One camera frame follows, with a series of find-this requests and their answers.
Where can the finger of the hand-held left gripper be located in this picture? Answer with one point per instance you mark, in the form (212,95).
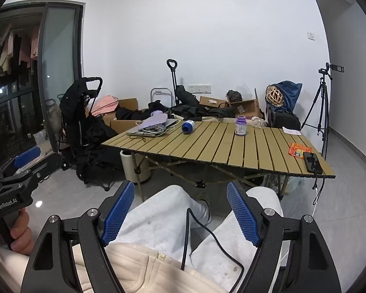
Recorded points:
(26,156)
(48,162)

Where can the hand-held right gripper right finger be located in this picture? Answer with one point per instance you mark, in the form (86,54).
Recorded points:
(243,216)

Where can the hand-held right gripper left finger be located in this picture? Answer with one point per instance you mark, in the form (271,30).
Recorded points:
(119,215)

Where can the blue white bottle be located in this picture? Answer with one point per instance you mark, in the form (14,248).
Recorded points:
(188,126)

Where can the person's left hand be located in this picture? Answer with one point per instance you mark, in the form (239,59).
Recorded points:
(22,235)

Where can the grey shoe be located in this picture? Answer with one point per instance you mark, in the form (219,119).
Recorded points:
(205,210)

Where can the grey sweatpants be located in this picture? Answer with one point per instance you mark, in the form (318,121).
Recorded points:
(158,210)

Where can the white waste bin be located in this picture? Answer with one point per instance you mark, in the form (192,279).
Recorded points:
(128,166)

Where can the black stroller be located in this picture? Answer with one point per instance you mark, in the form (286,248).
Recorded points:
(82,122)

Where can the cream jacket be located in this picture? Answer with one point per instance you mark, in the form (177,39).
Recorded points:
(134,268)

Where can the white plastic bag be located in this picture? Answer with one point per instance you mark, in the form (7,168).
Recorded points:
(294,184)

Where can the slatted folding table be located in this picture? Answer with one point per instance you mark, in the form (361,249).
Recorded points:
(216,148)

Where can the pink bag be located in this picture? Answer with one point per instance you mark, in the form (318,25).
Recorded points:
(106,103)

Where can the cardboard box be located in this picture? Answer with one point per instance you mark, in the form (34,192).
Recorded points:
(250,106)
(125,125)

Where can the orange packet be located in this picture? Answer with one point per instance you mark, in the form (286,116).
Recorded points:
(297,149)

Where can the black smartphone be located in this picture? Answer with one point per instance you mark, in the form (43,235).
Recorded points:
(312,162)

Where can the sliding glass door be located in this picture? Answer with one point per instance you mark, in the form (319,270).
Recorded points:
(59,67)

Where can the clear plastic bottle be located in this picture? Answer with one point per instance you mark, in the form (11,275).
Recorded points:
(259,122)

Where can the white paper sheet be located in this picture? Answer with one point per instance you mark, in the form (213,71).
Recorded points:
(292,131)

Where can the silver laptop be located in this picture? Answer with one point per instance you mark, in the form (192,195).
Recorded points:
(167,123)

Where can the purple cloth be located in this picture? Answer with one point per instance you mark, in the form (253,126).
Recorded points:
(156,118)

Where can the black bag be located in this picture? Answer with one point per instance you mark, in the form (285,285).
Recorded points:
(286,120)

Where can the row of hanging clothes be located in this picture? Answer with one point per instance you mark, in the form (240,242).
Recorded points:
(9,52)

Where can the pile of black clothes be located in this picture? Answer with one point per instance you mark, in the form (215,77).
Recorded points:
(201,111)

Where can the grey fuzzy item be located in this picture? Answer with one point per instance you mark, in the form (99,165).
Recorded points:
(234,95)

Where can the wicker ball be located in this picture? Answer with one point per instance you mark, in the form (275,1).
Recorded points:
(274,96)

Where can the blue backpack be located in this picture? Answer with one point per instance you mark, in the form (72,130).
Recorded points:
(291,94)

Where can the white metal chair frame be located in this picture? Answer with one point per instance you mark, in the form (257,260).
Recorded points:
(161,93)

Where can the white wall outlet strip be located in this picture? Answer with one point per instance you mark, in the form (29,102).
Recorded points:
(199,88)

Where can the black camera tripod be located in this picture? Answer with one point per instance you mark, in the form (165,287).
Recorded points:
(323,97)

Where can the white wall socket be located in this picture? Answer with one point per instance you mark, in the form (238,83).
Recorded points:
(311,35)

